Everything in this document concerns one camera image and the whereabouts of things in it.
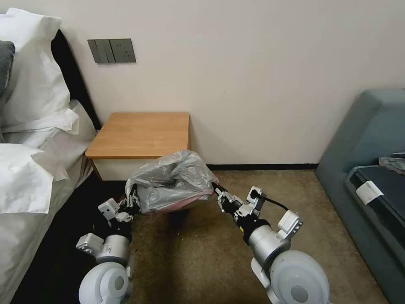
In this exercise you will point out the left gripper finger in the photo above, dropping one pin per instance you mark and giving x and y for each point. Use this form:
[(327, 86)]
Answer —
[(129, 198), (136, 206)]

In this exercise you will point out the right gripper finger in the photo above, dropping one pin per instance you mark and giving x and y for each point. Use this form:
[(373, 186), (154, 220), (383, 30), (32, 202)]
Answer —
[(225, 207), (223, 191)]

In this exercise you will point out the grey translucent garbage bag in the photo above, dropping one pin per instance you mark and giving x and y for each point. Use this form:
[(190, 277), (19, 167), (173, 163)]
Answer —
[(177, 177)]

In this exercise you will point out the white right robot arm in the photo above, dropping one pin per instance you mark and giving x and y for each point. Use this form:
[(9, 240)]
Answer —
[(284, 269)]

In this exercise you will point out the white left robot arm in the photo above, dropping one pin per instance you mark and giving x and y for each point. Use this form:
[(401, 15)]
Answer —
[(106, 278)]

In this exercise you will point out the pink trash can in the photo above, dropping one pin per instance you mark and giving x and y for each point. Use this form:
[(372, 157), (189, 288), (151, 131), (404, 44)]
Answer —
[(186, 205)]

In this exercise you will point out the crumpled grey plastic bag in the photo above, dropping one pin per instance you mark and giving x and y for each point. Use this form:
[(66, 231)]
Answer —
[(394, 162)]

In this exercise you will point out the black baseboard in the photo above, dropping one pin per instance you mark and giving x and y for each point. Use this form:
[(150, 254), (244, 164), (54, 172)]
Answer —
[(262, 166)]

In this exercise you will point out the wooden nightstand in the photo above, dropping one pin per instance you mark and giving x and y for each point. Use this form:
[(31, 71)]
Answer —
[(142, 136)]

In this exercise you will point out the black bed base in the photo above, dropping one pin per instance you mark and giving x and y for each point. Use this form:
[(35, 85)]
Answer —
[(53, 253)]

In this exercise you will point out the white bed mattress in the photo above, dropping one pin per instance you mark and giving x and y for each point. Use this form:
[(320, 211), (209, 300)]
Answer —
[(19, 240)]

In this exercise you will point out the white duvet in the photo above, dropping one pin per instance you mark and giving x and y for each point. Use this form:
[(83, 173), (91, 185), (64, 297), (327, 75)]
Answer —
[(25, 177)]

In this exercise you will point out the flat white pillow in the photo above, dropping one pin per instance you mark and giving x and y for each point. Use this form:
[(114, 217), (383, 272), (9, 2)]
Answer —
[(41, 122)]

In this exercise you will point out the white paper label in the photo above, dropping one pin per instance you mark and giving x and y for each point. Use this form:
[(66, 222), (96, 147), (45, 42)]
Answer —
[(369, 191)]

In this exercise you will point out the teal sofa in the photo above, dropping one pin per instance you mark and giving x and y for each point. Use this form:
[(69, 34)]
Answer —
[(354, 152)]

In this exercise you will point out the black headboard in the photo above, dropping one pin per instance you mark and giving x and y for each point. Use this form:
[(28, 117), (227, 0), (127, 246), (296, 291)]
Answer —
[(74, 76)]

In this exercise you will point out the dark tray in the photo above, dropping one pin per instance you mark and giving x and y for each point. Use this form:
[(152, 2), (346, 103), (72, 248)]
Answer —
[(389, 187)]

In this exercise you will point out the large white pillow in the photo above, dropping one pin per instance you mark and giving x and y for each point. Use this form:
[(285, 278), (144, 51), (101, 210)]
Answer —
[(34, 73)]

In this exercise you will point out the dark grey pillow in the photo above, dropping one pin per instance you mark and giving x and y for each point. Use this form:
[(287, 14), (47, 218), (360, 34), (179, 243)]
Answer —
[(5, 68)]

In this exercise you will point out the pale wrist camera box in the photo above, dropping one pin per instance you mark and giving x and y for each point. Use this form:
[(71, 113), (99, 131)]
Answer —
[(109, 208), (255, 198)]

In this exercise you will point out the grey wall power outlet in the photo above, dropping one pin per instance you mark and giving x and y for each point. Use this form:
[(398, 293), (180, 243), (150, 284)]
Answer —
[(122, 50)]

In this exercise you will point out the grey wall switch panel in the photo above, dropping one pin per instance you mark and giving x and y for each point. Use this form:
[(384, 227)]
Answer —
[(99, 50)]

